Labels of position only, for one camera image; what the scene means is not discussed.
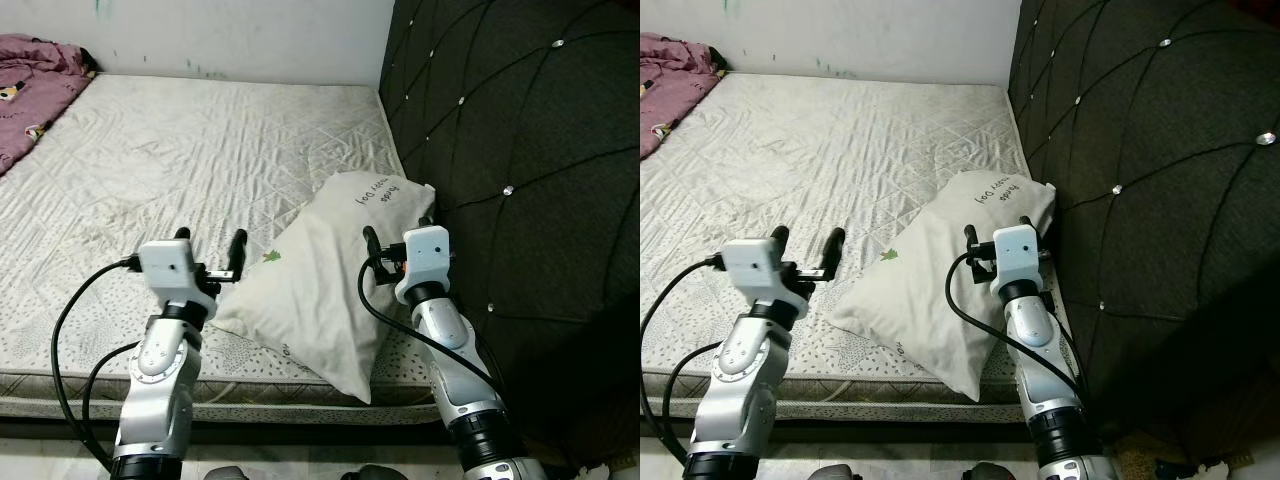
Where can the white pillow with tree print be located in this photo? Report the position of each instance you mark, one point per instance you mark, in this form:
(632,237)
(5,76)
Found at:
(320,290)
(930,290)

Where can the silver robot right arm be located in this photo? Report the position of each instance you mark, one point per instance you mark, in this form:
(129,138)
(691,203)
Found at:
(1035,340)
(450,340)

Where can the white quilted mattress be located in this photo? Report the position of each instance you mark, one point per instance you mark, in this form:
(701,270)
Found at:
(200,150)
(850,140)

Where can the pink cartoon mouse blanket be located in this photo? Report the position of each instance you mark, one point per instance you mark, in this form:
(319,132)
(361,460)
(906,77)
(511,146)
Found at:
(670,85)
(35,90)

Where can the grey robot left leg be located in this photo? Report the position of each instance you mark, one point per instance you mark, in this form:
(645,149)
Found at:
(228,474)
(838,473)

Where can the grey robot leg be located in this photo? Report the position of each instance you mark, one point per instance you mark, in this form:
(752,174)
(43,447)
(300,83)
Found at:
(995,473)
(838,473)
(375,474)
(228,474)

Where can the grey robot right leg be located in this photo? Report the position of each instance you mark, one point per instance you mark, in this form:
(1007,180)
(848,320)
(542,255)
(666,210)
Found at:
(375,474)
(995,473)

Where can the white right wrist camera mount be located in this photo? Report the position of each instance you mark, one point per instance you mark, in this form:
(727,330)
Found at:
(1018,255)
(425,258)

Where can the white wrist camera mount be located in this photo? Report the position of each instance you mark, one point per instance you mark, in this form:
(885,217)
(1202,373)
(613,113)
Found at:
(755,268)
(170,270)
(1018,255)
(425,258)

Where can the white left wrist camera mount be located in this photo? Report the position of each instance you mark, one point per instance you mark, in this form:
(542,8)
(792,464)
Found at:
(170,270)
(755,268)

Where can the dark bed frame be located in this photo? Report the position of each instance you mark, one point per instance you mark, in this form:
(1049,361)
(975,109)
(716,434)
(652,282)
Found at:
(320,435)
(900,432)

